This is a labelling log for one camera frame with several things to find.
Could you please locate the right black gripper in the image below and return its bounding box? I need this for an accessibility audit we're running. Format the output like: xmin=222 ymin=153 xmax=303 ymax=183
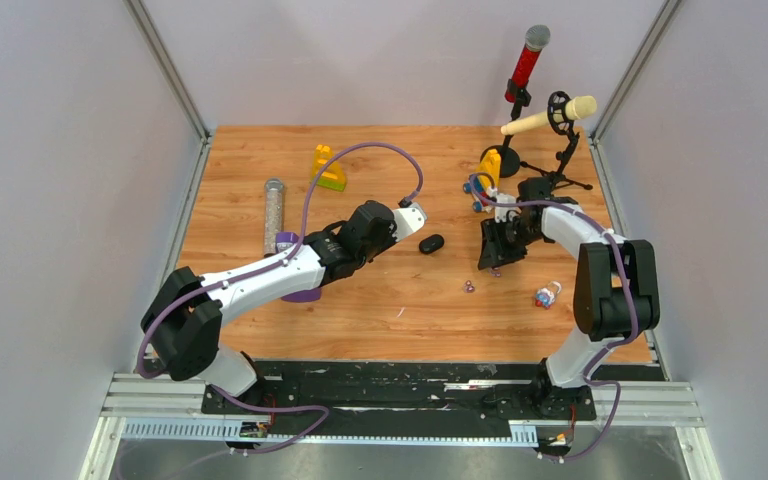
xmin=479 ymin=216 xmax=544 ymax=271

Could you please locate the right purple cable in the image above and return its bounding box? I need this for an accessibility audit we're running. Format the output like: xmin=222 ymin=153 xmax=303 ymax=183
xmin=468 ymin=173 xmax=641 ymax=463

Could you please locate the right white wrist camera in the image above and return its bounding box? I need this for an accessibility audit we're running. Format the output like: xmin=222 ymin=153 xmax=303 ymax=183
xmin=493 ymin=192 xmax=520 ymax=223

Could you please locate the purple cable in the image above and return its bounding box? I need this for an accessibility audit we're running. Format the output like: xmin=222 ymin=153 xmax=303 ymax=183
xmin=134 ymin=141 xmax=425 ymax=480
xmin=468 ymin=173 xmax=641 ymax=463

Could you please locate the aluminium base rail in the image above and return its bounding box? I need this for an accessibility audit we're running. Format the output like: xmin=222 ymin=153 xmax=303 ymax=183
xmin=80 ymin=361 xmax=721 ymax=479

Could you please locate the colourful toy block pile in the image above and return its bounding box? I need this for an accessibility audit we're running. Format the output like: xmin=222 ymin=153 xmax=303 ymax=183
xmin=462 ymin=147 xmax=502 ymax=213

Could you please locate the cream microphone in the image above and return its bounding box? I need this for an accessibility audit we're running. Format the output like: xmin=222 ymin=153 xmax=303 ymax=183
xmin=500 ymin=95 xmax=598 ymax=136

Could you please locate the black earbud charging case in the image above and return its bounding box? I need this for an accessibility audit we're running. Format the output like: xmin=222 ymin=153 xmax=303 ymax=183
xmin=418 ymin=234 xmax=445 ymax=255

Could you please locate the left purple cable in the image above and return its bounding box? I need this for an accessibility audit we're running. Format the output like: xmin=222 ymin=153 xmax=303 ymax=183
xmin=134 ymin=141 xmax=425 ymax=480

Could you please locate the black tripod mic stand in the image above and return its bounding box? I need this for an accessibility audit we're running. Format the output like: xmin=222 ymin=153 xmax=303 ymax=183
xmin=520 ymin=91 xmax=593 ymax=191

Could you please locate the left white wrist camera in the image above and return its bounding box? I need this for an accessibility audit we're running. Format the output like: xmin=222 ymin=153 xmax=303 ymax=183
xmin=392 ymin=202 xmax=427 ymax=243

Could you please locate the yellow green toy block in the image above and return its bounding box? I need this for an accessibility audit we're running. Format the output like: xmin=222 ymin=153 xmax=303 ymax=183
xmin=311 ymin=144 xmax=347 ymax=192

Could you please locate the clear glitter tube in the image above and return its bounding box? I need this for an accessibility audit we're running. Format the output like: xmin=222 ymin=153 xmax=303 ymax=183
xmin=263 ymin=177 xmax=285 ymax=256

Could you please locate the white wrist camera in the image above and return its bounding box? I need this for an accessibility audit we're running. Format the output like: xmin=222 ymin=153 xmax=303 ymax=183
xmin=493 ymin=192 xmax=520 ymax=223
xmin=392 ymin=202 xmax=427 ymax=243

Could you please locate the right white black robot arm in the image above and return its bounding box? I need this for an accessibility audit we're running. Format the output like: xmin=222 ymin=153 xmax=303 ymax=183
xmin=477 ymin=178 xmax=660 ymax=418

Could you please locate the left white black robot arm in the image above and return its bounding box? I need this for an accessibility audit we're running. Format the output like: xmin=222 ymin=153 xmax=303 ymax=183
xmin=140 ymin=200 xmax=427 ymax=413

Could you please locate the red microphone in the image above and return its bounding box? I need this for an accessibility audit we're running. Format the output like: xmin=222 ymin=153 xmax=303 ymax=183
xmin=505 ymin=24 xmax=551 ymax=103

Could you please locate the purple stapler box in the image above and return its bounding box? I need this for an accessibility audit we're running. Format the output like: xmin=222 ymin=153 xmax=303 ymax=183
xmin=273 ymin=231 xmax=324 ymax=304

